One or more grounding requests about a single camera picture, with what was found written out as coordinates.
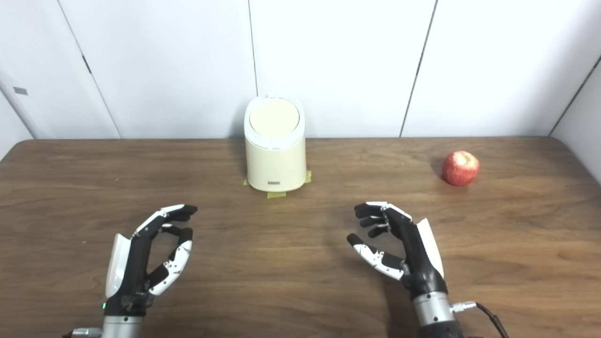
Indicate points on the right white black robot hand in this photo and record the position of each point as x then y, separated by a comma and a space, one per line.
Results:
420, 263

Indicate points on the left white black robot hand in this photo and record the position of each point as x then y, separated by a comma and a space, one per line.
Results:
129, 263

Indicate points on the black wall panel hinge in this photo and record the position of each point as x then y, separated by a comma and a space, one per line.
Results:
87, 64

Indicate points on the small gray wall label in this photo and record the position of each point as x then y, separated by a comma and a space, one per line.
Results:
20, 91

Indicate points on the red apple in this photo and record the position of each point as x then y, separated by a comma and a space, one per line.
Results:
460, 168

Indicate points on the cream-colored round bin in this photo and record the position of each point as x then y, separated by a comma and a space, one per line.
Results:
275, 164

